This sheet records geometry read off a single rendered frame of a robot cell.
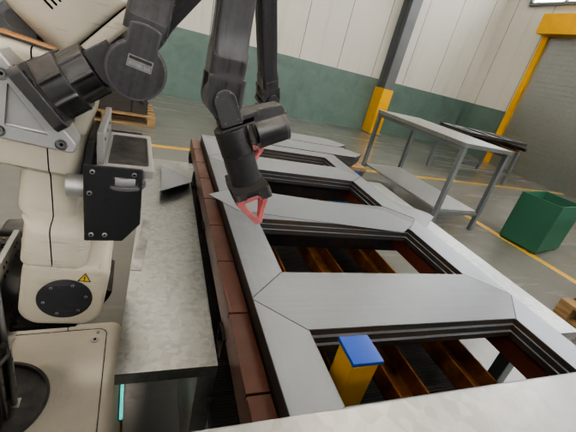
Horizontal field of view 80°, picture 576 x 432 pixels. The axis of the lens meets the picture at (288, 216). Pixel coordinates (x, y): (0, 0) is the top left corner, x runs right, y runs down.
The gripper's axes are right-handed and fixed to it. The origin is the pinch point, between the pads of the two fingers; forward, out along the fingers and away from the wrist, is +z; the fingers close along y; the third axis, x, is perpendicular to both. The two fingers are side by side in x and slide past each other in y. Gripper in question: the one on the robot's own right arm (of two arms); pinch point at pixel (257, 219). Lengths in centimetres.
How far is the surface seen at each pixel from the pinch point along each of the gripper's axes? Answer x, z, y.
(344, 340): -5.5, 14.6, -23.4
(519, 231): -295, 236, 158
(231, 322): 11.7, 13.0, -10.8
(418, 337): -23.7, 29.9, -19.8
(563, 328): -79, 66, -17
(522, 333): -50, 41, -24
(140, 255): 32, 19, 34
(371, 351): -9.1, 16.3, -26.3
